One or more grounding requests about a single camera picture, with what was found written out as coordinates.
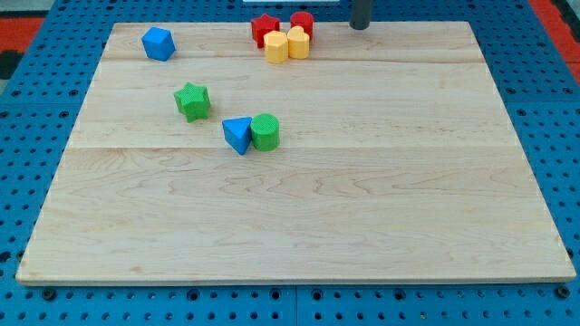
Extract yellow heart block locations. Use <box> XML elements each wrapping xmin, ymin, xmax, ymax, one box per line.
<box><xmin>286</xmin><ymin>25</ymin><xmax>310</xmax><ymax>60</ymax></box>

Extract red cylinder block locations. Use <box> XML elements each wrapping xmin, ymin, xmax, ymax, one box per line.
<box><xmin>290</xmin><ymin>11</ymin><xmax>314</xmax><ymax>40</ymax></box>

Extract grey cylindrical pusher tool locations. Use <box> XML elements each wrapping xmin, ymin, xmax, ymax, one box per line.
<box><xmin>349</xmin><ymin>0</ymin><xmax>373</xmax><ymax>31</ymax></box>

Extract blue triangle block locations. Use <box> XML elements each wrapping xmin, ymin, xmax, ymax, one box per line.
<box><xmin>222</xmin><ymin>117</ymin><xmax>252</xmax><ymax>155</ymax></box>

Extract green cylinder block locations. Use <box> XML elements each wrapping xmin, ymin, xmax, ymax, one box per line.
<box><xmin>250</xmin><ymin>113</ymin><xmax>280</xmax><ymax>151</ymax></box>

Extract yellow hexagon block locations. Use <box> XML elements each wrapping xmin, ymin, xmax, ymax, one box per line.
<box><xmin>264</xmin><ymin>31</ymin><xmax>288</xmax><ymax>63</ymax></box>

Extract wooden board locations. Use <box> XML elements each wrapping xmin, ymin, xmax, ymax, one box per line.
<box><xmin>16</xmin><ymin>22</ymin><xmax>576</xmax><ymax>286</ymax></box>

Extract green star block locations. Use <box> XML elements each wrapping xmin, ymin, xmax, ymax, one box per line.
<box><xmin>173</xmin><ymin>82</ymin><xmax>211</xmax><ymax>123</ymax></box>

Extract blue cube block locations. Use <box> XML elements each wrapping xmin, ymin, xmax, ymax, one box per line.
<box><xmin>141</xmin><ymin>26</ymin><xmax>176</xmax><ymax>62</ymax></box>

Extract red star block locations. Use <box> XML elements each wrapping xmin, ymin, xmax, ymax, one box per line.
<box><xmin>250</xmin><ymin>14</ymin><xmax>280</xmax><ymax>49</ymax></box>

